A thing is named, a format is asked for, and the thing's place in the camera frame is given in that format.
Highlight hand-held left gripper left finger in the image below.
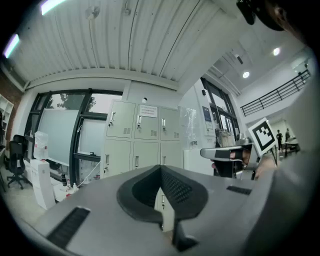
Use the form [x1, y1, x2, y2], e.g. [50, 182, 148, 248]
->
[24, 164, 173, 256]

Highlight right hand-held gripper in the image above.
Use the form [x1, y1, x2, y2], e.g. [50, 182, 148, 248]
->
[200, 117, 277, 179]

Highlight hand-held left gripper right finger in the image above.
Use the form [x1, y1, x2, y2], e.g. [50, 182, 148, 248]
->
[160, 164, 271, 256]

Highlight grey metal locker cabinet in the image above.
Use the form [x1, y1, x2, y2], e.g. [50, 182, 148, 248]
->
[102, 99, 181, 232]

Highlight beige metal locker cabinet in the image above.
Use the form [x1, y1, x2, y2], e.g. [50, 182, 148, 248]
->
[101, 99, 181, 232]

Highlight person's right forearm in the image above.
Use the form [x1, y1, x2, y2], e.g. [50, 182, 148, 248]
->
[254, 157, 278, 180]

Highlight beige hanging garments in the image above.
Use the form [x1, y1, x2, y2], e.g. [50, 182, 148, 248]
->
[214, 128, 236, 148]

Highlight white low floor box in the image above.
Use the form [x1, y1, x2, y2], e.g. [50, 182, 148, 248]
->
[51, 174, 81, 203]

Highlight black framed glass door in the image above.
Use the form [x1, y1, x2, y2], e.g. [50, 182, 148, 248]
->
[201, 77, 241, 141]

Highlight white water dispenser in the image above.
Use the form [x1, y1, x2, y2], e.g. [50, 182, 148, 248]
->
[29, 158, 56, 210]

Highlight white paper notice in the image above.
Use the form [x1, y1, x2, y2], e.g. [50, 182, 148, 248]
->
[139, 105, 159, 118]

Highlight black metal railing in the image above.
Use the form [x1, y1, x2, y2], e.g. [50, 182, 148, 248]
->
[240, 69, 312, 117]

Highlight large clear water bottle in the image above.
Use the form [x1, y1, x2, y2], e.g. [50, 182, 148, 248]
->
[33, 131, 50, 161]

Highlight black office chair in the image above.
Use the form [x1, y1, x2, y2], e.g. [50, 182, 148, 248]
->
[6, 134, 33, 190]

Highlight white bookshelf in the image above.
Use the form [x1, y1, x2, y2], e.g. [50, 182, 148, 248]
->
[0, 94, 14, 146]

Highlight person's head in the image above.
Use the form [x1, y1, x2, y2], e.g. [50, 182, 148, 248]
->
[259, 0, 311, 48]

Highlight ceiling tube light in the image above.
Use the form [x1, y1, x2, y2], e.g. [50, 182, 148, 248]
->
[40, 0, 68, 16]
[2, 33, 21, 59]

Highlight clear plastic wall sheet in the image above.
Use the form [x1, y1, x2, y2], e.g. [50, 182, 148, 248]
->
[178, 106, 199, 150]

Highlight blue wall poster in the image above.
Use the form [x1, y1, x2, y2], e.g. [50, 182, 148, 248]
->
[201, 106, 213, 130]

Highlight white cable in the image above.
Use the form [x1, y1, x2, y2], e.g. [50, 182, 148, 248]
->
[77, 159, 101, 189]

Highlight black window frame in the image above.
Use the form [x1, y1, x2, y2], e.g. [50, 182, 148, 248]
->
[24, 87, 124, 187]

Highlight black head-worn camera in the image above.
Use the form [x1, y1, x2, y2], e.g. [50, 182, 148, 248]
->
[236, 0, 256, 26]

